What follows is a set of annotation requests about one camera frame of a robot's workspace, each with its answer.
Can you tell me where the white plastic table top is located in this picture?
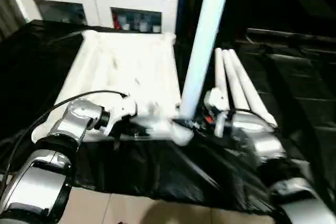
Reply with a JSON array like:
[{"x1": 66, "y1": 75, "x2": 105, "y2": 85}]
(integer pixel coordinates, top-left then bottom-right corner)
[{"x1": 31, "y1": 30, "x2": 195, "y2": 147}]

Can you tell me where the white plastic table leg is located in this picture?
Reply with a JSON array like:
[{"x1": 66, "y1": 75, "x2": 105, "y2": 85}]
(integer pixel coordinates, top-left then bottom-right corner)
[
  {"x1": 223, "y1": 49, "x2": 250, "y2": 112},
  {"x1": 229, "y1": 49, "x2": 278, "y2": 127},
  {"x1": 178, "y1": 0, "x2": 234, "y2": 120},
  {"x1": 214, "y1": 48, "x2": 229, "y2": 99}
]

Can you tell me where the black plastic mat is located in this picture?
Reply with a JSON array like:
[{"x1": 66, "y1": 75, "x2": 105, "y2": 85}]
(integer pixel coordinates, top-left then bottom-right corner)
[{"x1": 0, "y1": 19, "x2": 336, "y2": 219}]

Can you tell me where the white cabinet with glass doors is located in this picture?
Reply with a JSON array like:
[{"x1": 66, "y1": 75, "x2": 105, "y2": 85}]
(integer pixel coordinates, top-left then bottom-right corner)
[{"x1": 13, "y1": 0, "x2": 182, "y2": 35}]

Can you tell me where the beige curtain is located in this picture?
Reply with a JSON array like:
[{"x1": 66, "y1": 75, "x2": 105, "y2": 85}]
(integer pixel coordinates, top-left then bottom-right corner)
[{"x1": 0, "y1": 0, "x2": 27, "y2": 41}]

